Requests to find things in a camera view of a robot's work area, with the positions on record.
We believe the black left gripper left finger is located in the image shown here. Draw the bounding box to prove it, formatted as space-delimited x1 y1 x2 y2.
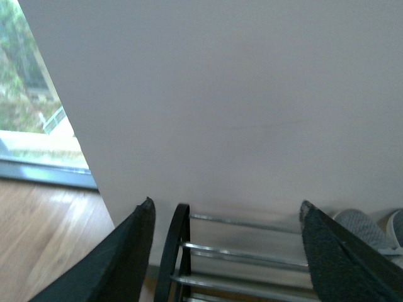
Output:
31 198 156 301

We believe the grey knit sneaker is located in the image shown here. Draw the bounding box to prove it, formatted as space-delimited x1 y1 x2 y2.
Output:
387 209 403 247
333 209 402 256

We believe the black metal shoe rack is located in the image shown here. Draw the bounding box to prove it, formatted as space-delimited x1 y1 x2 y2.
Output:
154 204 318 301

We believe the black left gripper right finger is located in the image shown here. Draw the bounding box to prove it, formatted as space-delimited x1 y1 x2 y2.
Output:
299 201 402 301

